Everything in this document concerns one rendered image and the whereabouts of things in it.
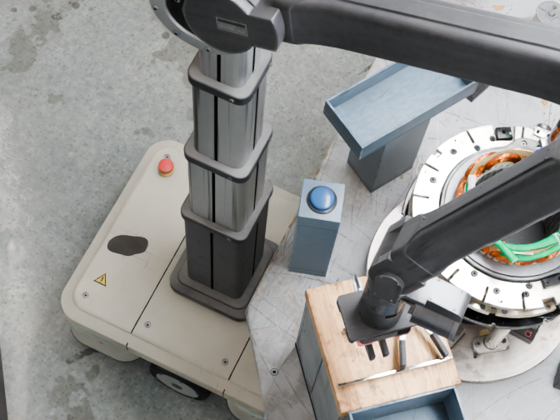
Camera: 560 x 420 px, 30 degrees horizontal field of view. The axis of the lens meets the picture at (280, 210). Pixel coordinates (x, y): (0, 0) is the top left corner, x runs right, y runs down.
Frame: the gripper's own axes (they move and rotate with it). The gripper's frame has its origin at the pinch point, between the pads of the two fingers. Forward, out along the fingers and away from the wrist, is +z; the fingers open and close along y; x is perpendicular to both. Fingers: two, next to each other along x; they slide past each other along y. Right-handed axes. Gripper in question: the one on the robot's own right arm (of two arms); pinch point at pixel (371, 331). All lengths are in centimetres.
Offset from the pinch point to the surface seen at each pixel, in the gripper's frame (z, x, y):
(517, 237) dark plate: 16.4, 14.0, 31.8
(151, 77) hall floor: 116, 122, -12
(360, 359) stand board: 11.9, -0.4, -0.3
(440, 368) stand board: 12.1, -4.8, 11.0
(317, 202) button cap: 13.5, 27.0, 1.2
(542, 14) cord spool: 32, 64, 61
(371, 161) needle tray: 30, 40, 16
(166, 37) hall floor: 116, 134, -5
